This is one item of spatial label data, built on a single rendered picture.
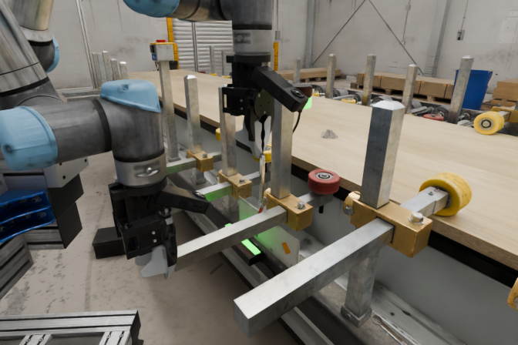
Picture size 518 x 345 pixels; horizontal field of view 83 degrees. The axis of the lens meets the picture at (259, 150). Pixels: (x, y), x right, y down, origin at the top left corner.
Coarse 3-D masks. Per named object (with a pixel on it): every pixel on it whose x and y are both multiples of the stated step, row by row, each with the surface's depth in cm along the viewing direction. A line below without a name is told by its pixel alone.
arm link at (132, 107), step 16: (128, 80) 43; (144, 80) 43; (112, 96) 39; (128, 96) 39; (144, 96) 40; (112, 112) 39; (128, 112) 40; (144, 112) 41; (112, 128) 39; (128, 128) 40; (144, 128) 41; (160, 128) 44; (112, 144) 40; (128, 144) 41; (144, 144) 42; (160, 144) 45; (128, 160) 42; (144, 160) 43
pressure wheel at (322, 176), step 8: (312, 176) 75; (320, 176) 76; (328, 176) 76; (336, 176) 75; (312, 184) 74; (320, 184) 73; (328, 184) 72; (336, 184) 73; (320, 192) 73; (328, 192) 73; (320, 208) 79
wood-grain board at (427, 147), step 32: (160, 96) 181; (320, 128) 118; (352, 128) 118; (416, 128) 118; (448, 128) 118; (320, 160) 87; (352, 160) 87; (416, 160) 87; (448, 160) 87; (480, 160) 87; (512, 160) 87; (416, 192) 69; (480, 192) 69; (512, 192) 69; (448, 224) 57; (480, 224) 57; (512, 224) 57; (512, 256) 50
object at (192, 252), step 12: (312, 192) 77; (312, 204) 74; (324, 204) 77; (252, 216) 66; (264, 216) 66; (276, 216) 67; (228, 228) 62; (240, 228) 62; (252, 228) 64; (264, 228) 66; (192, 240) 59; (204, 240) 59; (216, 240) 59; (228, 240) 60; (240, 240) 63; (180, 252) 55; (192, 252) 56; (204, 252) 58; (216, 252) 59; (180, 264) 55
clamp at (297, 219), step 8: (264, 192) 76; (272, 200) 73; (280, 200) 71; (288, 200) 71; (296, 200) 71; (288, 208) 68; (296, 208) 68; (312, 208) 69; (288, 216) 69; (296, 216) 66; (304, 216) 68; (288, 224) 69; (296, 224) 67; (304, 224) 69
